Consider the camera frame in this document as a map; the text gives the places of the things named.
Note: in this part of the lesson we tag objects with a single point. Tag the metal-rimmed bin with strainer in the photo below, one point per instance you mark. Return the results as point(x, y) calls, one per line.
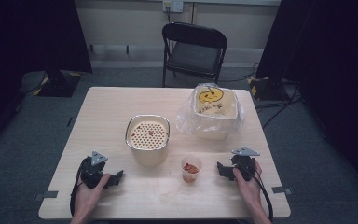
point(148, 137)

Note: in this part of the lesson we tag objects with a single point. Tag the grey tape strip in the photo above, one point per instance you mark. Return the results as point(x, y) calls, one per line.
point(47, 195)
point(282, 190)

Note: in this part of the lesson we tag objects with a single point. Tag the black curtain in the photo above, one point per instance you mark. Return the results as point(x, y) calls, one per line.
point(329, 62)
point(28, 37)

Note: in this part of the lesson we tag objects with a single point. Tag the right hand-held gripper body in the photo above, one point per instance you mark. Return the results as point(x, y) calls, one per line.
point(244, 165)

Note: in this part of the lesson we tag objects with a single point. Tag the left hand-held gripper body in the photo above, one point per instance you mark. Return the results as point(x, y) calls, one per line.
point(92, 174)

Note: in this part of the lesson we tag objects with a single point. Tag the person's right hand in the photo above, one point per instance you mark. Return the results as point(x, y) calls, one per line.
point(249, 189)

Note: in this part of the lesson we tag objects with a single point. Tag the black folding chair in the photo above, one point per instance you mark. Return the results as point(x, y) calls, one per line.
point(194, 56)

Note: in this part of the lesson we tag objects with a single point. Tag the clear bag with yellow face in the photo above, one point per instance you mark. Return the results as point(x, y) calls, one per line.
point(185, 119)

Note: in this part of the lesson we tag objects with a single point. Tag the clear plastic cup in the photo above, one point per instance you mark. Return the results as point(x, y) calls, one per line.
point(191, 169)

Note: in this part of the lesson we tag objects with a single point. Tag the white wall socket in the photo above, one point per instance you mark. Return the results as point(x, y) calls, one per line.
point(173, 5)

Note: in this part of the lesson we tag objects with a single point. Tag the black stand base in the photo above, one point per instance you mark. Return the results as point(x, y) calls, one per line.
point(59, 84)
point(265, 88)

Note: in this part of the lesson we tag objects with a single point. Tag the orange-red food scraps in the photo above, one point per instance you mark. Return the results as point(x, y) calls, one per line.
point(190, 168)

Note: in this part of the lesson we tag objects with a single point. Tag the person's left hand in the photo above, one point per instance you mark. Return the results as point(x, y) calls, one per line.
point(88, 196)

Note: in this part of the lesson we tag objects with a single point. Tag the cream waste bin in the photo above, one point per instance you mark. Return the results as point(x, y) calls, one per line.
point(216, 105)

